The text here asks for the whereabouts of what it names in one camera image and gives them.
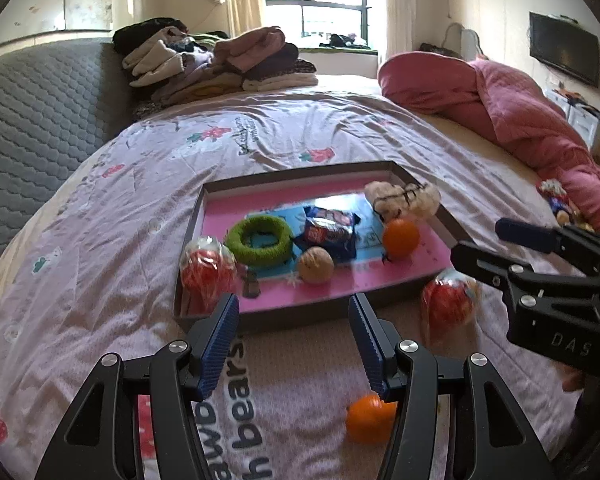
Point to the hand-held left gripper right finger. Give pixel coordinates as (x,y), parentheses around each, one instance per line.
(365,345)

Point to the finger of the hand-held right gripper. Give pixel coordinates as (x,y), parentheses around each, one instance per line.
(525,234)
(480,260)

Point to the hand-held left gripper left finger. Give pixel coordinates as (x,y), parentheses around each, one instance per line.
(220,345)

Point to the red apple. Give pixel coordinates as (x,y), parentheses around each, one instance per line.
(447,302)
(207,270)

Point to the pink tray dark rim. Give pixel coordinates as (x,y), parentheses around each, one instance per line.
(305,300)

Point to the orange mandarin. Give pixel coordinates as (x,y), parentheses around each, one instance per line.
(362,422)
(401,237)

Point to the brown walnut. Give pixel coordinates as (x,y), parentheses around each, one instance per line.
(316,265)

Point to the blue snack packet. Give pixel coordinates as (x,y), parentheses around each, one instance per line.
(330,232)

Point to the person's right hand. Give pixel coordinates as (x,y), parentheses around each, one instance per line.
(572,379)

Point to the colourful plush toy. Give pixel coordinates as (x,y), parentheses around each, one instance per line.
(552,195)

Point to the wrapped red apple in tray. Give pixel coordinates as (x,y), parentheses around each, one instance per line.
(207,270)

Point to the cream plush toy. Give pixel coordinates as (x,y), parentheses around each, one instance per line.
(405,199)

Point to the beige mattress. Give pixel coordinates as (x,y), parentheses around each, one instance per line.
(460,130)

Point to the pink quilt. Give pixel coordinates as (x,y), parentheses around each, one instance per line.
(505,105)

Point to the white storage box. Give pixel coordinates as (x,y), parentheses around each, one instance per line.
(580,115)

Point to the dark cloth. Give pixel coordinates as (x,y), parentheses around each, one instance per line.
(340,40)

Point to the pile of folded clothes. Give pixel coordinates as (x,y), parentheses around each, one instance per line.
(205,70)

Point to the window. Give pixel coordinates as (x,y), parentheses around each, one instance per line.
(330,20)

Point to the grey quilted headboard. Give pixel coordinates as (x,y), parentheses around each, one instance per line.
(30,125)

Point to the black wall television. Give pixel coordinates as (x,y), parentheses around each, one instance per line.
(565,47)

